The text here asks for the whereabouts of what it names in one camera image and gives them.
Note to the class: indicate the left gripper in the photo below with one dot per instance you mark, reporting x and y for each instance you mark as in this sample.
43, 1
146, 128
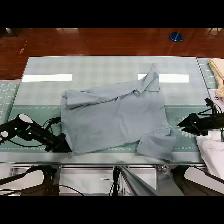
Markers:
60, 143

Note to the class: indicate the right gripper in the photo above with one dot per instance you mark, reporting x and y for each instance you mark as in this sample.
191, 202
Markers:
190, 124

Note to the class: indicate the light blue shirt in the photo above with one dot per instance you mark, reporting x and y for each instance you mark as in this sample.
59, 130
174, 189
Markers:
113, 120

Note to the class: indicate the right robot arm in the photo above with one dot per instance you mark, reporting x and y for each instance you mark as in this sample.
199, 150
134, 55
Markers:
213, 120

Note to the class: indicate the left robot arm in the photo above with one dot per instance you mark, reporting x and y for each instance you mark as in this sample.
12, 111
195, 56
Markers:
23, 126

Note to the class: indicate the white garment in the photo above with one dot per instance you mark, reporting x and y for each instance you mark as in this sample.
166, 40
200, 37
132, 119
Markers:
213, 153

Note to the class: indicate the beige garment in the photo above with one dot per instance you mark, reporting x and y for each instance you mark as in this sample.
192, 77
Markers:
218, 73

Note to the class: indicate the round blue object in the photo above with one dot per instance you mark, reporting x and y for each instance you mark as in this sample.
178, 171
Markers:
176, 36

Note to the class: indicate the silver frame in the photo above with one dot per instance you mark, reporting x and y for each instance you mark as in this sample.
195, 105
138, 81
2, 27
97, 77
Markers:
146, 186

